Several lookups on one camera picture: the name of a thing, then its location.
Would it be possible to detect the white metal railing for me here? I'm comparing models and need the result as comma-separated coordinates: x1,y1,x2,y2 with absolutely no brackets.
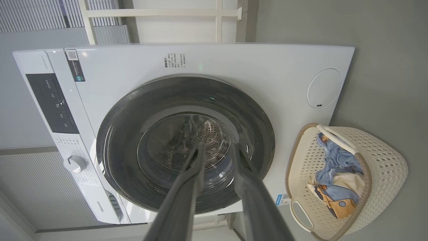
79,0,243,46

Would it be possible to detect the white front-load washing machine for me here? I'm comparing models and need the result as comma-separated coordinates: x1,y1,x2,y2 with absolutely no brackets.
13,43,355,225

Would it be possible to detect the black QR code sticker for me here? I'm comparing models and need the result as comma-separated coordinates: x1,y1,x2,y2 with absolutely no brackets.
65,50,86,82

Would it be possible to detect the stainless steel washing machine drum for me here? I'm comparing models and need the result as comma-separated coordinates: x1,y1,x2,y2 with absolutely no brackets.
138,113,232,183

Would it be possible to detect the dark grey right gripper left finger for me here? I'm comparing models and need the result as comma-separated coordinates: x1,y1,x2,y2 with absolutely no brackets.
143,141,206,241

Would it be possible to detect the silver washing machine dial knob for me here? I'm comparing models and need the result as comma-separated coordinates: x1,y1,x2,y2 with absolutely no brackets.
64,155,87,174

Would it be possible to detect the round white filter cover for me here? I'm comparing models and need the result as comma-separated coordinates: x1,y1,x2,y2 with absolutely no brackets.
307,68,343,109

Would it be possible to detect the cream orange blue garment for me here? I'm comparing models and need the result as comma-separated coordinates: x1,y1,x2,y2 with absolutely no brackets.
307,171,365,220

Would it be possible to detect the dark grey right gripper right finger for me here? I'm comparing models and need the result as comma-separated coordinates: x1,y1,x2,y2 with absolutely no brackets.
231,143,295,241

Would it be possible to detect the cream perforated laundry basket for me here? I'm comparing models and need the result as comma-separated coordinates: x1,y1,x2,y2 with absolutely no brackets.
285,123,409,241

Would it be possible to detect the black washing machine control panel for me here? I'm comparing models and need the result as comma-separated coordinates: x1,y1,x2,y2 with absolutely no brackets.
26,73,79,134

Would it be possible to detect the dark washing machine door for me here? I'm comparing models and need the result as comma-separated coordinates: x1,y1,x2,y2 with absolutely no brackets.
96,75,276,215

